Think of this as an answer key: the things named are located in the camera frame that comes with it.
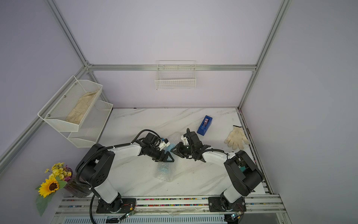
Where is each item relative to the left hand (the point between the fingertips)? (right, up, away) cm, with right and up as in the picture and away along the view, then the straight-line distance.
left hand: (169, 162), depth 86 cm
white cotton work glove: (+49, +14, +15) cm, 53 cm away
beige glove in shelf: (-50, +30, -9) cm, 59 cm away
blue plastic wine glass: (-2, -2, -7) cm, 8 cm away
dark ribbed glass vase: (-46, -9, -16) cm, 49 cm away
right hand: (+2, +6, -1) cm, 6 cm away
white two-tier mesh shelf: (-54, +19, +6) cm, 58 cm away
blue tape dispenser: (+25, +22, +16) cm, 37 cm away
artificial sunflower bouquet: (-46, +2, -26) cm, 52 cm away
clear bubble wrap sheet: (+4, +14, +5) cm, 16 cm away
